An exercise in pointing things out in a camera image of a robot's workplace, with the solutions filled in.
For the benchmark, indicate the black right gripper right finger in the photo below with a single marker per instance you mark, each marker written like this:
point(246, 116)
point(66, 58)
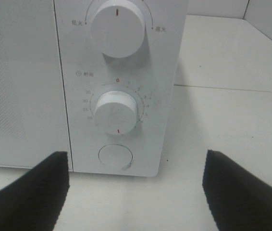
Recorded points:
point(238, 200)

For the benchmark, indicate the white timer knob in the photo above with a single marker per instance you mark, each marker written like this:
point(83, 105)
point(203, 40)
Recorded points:
point(116, 112)

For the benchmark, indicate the round white door button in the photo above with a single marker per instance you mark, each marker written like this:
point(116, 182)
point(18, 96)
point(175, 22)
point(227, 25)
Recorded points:
point(116, 156)

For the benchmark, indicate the white microwave oven body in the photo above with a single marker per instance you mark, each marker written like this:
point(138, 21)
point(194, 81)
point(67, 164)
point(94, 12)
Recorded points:
point(147, 75)

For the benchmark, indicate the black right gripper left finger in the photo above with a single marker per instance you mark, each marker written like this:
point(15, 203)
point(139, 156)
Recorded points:
point(34, 201)

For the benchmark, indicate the white power knob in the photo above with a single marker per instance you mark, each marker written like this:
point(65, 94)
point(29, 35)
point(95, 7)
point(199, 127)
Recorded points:
point(118, 28)

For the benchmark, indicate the white microwave door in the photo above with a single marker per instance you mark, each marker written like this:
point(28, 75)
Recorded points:
point(33, 120)

